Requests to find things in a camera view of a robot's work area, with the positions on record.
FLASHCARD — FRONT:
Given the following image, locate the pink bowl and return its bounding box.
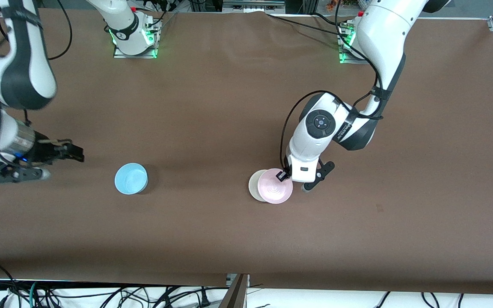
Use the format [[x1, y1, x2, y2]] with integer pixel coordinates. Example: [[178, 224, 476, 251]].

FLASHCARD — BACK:
[[258, 169, 294, 204]]

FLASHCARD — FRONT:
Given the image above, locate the light blue bowl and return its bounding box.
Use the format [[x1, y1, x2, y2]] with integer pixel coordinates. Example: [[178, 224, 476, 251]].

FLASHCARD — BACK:
[[114, 163, 149, 195]]

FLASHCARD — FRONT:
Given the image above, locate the white bowl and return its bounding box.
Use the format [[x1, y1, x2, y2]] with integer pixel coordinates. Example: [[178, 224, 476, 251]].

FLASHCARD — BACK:
[[249, 169, 269, 202]]

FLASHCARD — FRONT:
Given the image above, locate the brown table cover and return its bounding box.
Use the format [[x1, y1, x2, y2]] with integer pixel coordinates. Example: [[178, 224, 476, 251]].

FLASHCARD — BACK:
[[0, 8, 493, 296]]

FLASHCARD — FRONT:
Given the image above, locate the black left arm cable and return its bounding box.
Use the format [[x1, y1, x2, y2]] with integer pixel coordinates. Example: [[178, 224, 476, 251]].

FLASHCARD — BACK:
[[279, 0, 385, 172]]

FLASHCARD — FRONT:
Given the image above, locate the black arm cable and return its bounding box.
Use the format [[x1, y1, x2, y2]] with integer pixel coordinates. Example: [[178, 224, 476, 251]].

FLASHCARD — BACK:
[[279, 0, 385, 172], [46, 0, 73, 61]]

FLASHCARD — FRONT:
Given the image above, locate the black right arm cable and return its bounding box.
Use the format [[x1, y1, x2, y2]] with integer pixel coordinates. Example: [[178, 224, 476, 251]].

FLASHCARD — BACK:
[[46, 0, 73, 61]]

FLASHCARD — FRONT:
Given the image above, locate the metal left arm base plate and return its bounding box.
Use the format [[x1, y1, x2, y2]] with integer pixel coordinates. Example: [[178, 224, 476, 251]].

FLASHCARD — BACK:
[[337, 21, 369, 65]]

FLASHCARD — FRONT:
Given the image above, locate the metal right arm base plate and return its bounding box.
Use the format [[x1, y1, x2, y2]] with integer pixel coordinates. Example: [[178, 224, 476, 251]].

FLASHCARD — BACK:
[[113, 16, 162, 59]]

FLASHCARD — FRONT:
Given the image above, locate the grey metal post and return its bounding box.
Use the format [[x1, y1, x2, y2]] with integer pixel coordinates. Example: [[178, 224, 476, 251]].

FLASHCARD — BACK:
[[219, 274, 250, 308]]

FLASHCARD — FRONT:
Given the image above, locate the long black table cable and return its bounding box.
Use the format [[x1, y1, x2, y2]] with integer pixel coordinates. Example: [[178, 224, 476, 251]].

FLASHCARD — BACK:
[[266, 13, 350, 38]]

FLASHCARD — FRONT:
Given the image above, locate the teal cable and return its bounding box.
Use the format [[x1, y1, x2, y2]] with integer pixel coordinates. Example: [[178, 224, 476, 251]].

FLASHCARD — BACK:
[[27, 281, 44, 308]]

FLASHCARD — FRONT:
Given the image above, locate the black base cable bundle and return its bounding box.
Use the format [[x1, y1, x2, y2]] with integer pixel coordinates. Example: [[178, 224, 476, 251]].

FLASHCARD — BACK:
[[137, 0, 178, 31]]

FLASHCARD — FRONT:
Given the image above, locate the short black table cable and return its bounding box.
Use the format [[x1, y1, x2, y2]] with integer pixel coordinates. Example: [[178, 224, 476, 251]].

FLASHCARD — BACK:
[[311, 12, 350, 28]]

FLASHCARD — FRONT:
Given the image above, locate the black floor cable tangle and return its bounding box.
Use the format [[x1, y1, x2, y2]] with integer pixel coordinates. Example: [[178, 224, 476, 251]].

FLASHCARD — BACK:
[[97, 286, 213, 308]]

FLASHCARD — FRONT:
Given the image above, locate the grey metal rail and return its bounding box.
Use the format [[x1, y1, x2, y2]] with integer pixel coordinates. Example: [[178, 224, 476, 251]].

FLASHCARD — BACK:
[[222, 0, 286, 14]]

